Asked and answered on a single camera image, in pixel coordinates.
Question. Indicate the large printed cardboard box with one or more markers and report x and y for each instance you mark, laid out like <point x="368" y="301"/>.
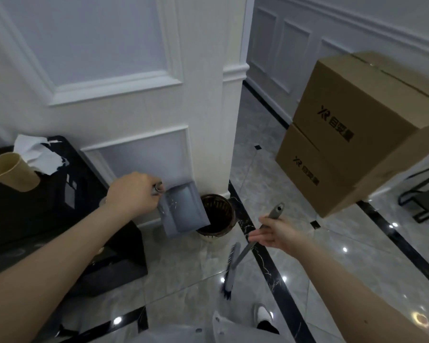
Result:
<point x="357" y="103"/>

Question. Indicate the person's right forearm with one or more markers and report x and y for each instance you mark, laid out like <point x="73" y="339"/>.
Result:
<point x="346" y="292"/>

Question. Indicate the person's left hand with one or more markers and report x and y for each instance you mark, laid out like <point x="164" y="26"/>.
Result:
<point x="130" y="196"/>

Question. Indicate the small printed cardboard box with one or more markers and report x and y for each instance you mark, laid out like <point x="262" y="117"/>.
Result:
<point x="314" y="175"/>

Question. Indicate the person's left forearm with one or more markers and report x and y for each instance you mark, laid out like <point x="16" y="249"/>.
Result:
<point x="53" y="267"/>

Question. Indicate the brown waste basket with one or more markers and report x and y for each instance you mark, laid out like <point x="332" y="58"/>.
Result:
<point x="220" y="212"/>

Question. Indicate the person's white shoe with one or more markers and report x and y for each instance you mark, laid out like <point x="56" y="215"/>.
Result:
<point x="264" y="312"/>

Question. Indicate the grey hand broom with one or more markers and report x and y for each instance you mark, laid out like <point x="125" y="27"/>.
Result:
<point x="243" y="251"/>

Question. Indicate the black cabinet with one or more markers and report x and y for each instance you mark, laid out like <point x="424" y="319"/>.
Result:
<point x="39" y="217"/>

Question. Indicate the person's right hand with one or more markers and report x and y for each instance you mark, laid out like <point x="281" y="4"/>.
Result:
<point x="280" y="235"/>

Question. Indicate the person's left fingers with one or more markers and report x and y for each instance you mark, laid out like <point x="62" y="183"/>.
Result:
<point x="153" y="196"/>

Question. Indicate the white crumpled tissue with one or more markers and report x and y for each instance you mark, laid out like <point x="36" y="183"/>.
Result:
<point x="39" y="153"/>

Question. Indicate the black metal stool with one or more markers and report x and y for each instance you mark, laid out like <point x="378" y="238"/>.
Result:
<point x="423" y="203"/>

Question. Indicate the tan paper cup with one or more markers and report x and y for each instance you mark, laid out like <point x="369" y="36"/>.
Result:
<point x="10" y="173"/>

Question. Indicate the person's right thumb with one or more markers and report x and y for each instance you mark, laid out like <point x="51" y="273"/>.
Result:
<point x="271" y="221"/>

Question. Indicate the grey dustpan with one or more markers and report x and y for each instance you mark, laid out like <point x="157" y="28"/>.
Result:
<point x="184" y="210"/>

